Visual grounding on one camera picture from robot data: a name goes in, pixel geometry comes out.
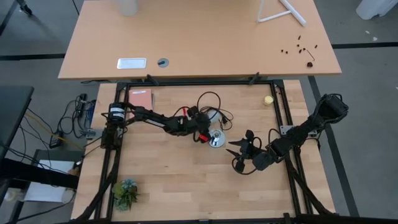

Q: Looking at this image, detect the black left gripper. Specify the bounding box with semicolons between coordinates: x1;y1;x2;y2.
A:
183;111;212;136

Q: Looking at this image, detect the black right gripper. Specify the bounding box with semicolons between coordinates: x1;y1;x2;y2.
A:
226;129;276;174

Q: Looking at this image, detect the white lightbulb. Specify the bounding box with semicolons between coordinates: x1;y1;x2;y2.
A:
207;108;221;124

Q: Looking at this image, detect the chrome lamp stand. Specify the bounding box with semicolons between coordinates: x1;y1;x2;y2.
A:
208;128;227;149

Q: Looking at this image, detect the wooden desk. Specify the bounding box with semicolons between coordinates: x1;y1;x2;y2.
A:
58;0;343;81

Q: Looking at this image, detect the silver rectangular plate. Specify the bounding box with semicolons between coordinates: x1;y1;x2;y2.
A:
116;57;147;70

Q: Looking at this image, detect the small potted succulent plant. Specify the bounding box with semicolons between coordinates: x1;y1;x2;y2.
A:
111;177;140;212

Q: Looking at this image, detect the white tube stand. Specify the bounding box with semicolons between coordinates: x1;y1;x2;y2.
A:
256;0;308;27

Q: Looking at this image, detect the white translucent cylinder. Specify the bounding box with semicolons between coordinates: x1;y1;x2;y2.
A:
116;0;139;17

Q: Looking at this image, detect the black power adapter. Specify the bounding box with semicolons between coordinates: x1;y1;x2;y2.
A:
49;131;65;149

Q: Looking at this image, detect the white paper sheet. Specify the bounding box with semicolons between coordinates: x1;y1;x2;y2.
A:
24;159;76;203

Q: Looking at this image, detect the black side table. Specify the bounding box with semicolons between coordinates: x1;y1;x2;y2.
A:
0;85;35;163

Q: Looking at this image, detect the white cloth bundle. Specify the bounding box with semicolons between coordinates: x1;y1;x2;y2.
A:
355;0;398;21

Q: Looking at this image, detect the black tripod leg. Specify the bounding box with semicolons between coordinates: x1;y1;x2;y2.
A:
15;0;34;17

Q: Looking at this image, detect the black lamp power cord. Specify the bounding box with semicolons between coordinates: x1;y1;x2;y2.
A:
195;90;234;132

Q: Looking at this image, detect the grey metal mounting bracket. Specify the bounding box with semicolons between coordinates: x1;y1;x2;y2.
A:
279;124;318;137
81;128;105;140

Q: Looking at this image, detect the black frame clamp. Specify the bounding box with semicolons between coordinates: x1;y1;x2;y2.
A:
146;73;160;86
248;72;261;86

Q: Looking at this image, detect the black floor cable bundle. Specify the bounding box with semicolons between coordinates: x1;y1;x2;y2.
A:
57;92;98;139

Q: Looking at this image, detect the yellow cable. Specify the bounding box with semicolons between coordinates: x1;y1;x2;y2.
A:
24;111;85;151

